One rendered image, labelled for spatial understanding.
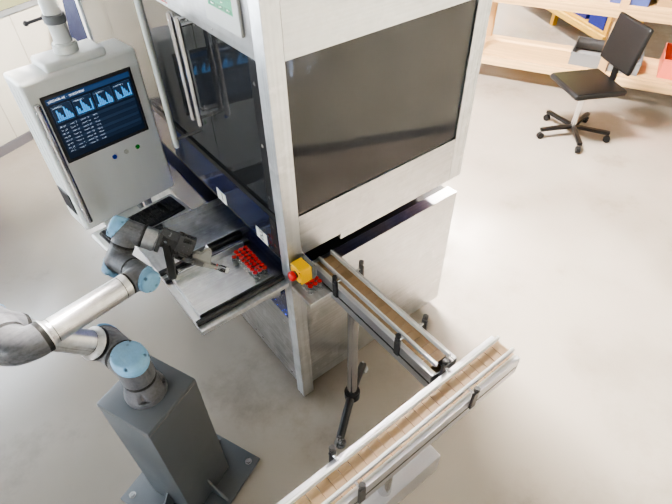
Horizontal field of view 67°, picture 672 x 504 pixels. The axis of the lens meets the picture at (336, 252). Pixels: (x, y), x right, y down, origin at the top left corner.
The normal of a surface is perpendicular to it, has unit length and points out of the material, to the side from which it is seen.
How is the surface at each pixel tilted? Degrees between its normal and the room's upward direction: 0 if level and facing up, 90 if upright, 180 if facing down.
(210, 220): 0
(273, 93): 90
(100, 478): 0
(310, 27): 90
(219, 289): 0
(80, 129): 90
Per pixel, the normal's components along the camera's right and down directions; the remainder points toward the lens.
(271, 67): 0.62, 0.54
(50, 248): -0.02, -0.72
